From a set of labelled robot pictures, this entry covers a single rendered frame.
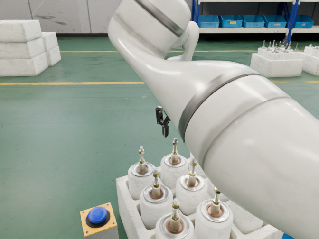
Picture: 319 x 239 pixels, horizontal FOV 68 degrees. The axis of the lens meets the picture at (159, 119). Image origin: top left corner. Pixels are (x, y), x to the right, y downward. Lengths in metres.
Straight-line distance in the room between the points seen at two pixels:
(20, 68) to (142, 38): 2.72
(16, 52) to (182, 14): 2.71
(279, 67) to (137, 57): 2.61
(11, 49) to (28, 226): 2.21
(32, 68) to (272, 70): 2.56
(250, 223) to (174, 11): 0.59
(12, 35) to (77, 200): 2.16
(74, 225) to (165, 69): 0.85
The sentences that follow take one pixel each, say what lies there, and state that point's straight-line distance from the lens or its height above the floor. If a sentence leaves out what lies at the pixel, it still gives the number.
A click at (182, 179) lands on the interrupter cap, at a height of 0.25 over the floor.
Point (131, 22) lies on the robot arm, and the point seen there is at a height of 0.72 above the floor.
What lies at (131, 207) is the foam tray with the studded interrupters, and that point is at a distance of 0.78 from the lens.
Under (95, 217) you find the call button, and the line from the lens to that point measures 0.57.
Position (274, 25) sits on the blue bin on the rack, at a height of 0.30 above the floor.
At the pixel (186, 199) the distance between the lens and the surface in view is 0.74.
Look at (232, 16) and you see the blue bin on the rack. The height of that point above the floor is 0.43.
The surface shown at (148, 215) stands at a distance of 0.71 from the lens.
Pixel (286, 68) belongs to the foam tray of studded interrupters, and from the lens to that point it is 2.90.
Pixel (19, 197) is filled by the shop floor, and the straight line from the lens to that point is 1.21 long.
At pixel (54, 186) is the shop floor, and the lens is 1.20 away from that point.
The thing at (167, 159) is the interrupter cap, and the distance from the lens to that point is 0.83.
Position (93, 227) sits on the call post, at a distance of 0.57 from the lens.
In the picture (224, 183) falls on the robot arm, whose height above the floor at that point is 0.63.
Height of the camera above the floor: 0.75
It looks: 27 degrees down
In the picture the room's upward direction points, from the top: straight up
